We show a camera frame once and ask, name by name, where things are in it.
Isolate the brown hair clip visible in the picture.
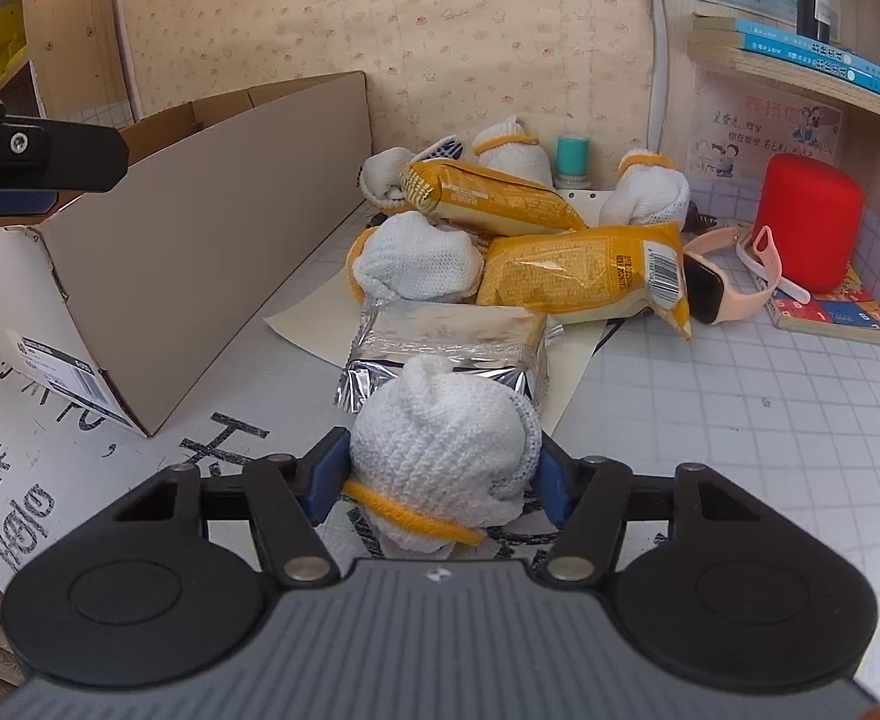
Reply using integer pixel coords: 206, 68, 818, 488
683, 202, 723, 238

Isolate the red patterned book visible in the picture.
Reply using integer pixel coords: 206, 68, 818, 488
768, 262, 880, 347

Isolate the white wall pipe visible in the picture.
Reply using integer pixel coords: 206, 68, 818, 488
645, 0, 671, 160

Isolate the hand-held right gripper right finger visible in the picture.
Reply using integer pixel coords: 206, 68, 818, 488
537, 435, 771, 586

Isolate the yellow snack packet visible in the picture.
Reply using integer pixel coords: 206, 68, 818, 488
477, 223, 694, 341
398, 159, 589, 235

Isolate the pink smartwatch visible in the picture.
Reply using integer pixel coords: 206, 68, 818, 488
681, 225, 813, 328

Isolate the white hole-punched sheet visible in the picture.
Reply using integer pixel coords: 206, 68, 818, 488
552, 184, 622, 230

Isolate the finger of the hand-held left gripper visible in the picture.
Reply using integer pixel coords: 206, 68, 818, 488
0, 190, 61, 217
0, 94, 130, 196

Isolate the silver foil packet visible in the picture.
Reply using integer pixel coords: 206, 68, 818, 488
335, 304, 564, 417

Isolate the cartoon wall sticker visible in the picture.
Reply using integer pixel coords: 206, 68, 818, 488
690, 86, 846, 182

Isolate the white glove yellow cuff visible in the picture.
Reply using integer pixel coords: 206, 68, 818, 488
471, 116, 555, 188
357, 136, 463, 212
346, 211, 486, 306
342, 355, 544, 562
599, 152, 692, 230

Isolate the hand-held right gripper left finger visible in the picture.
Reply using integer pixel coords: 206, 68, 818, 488
110, 427, 351, 590

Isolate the white paper black writing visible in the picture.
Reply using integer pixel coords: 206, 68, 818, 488
0, 307, 561, 605

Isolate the yellow plastic object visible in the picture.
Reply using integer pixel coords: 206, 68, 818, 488
0, 1, 33, 83

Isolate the white gridded desktop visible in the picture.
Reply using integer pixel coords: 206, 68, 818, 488
0, 187, 880, 710

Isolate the red cylinder speaker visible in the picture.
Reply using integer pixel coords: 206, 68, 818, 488
755, 154, 865, 295

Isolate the cardboard box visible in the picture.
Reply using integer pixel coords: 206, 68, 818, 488
0, 71, 375, 437

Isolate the teal stamp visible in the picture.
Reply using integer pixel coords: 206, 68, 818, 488
555, 135, 591, 188

